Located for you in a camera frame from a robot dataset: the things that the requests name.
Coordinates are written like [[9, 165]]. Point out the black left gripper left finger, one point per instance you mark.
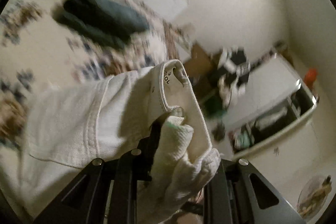
[[105, 191]]

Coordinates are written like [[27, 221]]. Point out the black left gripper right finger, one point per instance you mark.
[[239, 193]]

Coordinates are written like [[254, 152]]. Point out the white pants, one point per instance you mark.
[[67, 128]]

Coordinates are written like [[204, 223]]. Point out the dark green clothing pile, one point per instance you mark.
[[106, 22]]

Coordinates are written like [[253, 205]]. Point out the white shelf cabinet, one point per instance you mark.
[[276, 103]]

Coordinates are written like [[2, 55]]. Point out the black and white clothes heap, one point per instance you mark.
[[234, 69]]

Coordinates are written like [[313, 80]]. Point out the brown cardboard box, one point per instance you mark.
[[200, 65]]

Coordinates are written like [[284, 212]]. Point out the orange object on cabinet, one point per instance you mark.
[[310, 77]]

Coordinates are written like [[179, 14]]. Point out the floral bed blanket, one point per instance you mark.
[[38, 54]]

